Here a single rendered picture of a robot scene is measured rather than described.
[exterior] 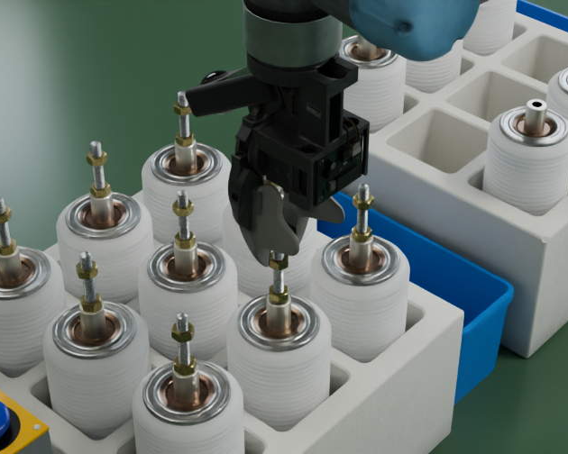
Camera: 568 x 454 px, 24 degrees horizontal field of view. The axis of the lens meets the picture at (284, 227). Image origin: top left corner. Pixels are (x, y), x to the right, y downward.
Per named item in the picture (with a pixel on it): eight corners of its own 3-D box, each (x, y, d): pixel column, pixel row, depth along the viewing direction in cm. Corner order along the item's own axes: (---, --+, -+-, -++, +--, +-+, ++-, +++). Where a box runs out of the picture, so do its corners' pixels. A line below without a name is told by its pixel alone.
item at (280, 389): (249, 504, 126) (245, 370, 115) (218, 434, 133) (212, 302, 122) (342, 478, 128) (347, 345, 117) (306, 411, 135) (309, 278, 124)
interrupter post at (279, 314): (270, 337, 118) (270, 310, 116) (261, 320, 120) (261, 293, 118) (295, 331, 119) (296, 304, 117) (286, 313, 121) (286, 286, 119)
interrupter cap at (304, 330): (252, 362, 116) (252, 357, 115) (226, 308, 121) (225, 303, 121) (332, 342, 118) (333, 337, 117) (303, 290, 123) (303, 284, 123)
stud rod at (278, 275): (280, 304, 119) (280, 240, 114) (286, 311, 118) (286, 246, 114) (270, 308, 118) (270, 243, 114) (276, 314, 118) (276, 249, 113)
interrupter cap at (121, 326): (94, 374, 115) (93, 368, 114) (34, 337, 118) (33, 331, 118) (153, 328, 119) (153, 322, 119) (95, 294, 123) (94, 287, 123)
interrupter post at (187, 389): (177, 408, 111) (175, 381, 109) (169, 389, 113) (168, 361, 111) (204, 402, 112) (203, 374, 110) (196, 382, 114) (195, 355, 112)
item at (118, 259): (155, 311, 147) (144, 182, 136) (167, 370, 140) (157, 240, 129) (69, 323, 146) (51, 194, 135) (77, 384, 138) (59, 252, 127)
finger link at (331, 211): (334, 268, 113) (325, 190, 106) (283, 239, 116) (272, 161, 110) (357, 248, 114) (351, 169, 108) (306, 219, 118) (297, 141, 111)
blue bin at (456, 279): (508, 365, 151) (519, 286, 143) (450, 417, 144) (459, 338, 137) (312, 252, 166) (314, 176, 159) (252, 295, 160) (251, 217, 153)
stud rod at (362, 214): (353, 248, 126) (356, 185, 121) (362, 244, 126) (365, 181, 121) (359, 253, 125) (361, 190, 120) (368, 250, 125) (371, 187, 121)
